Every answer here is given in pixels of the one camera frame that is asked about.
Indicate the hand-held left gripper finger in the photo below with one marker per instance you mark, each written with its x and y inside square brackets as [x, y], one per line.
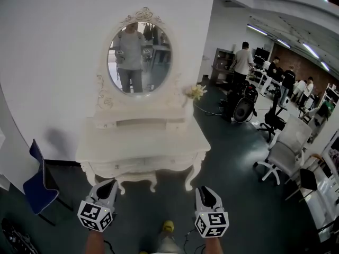
[115, 193]
[94, 192]

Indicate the person's grey trousers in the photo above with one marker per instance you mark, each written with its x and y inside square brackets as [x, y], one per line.
[167, 243]

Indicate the black equipment pile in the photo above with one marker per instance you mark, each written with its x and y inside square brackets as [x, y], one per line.
[13, 238]

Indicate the white vase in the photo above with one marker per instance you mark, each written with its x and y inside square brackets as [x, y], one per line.
[189, 111]

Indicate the oval white-framed mirror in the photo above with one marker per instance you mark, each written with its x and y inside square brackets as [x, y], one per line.
[139, 59]

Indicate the brown wooden cabinet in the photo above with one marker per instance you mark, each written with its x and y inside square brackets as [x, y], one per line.
[222, 65]

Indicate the white mesh office chair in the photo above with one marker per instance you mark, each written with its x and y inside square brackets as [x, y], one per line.
[288, 147]

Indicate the pale yellow flower bouquet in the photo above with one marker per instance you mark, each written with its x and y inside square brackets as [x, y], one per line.
[197, 91]

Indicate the black stool with wooden legs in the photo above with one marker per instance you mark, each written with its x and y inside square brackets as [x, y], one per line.
[308, 180]

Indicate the white ornate dressing table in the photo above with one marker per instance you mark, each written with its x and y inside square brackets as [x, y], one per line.
[143, 144]

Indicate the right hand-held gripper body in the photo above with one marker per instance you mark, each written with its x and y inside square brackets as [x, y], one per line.
[212, 225]

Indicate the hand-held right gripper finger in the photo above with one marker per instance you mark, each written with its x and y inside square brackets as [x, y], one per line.
[198, 201]
[215, 198]

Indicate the person's right forearm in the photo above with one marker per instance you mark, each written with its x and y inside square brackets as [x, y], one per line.
[214, 246]

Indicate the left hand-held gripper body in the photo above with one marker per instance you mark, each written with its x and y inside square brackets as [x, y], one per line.
[91, 214]

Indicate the white office desk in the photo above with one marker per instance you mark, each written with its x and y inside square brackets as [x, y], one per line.
[265, 77]

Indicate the dark blue chair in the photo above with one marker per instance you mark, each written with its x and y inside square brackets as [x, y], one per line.
[37, 189]

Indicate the black wheeled robot base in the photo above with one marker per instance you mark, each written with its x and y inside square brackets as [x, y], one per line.
[242, 107]

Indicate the person's left forearm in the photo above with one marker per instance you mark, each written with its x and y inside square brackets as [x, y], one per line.
[94, 243]

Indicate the person's yellow shoe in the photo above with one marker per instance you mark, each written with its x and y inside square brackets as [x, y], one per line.
[143, 252]
[168, 225]

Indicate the row of ceiling lights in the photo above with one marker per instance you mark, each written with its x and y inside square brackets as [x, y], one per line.
[310, 49]

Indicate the black office chair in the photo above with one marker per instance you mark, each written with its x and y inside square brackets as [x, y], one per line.
[275, 119]

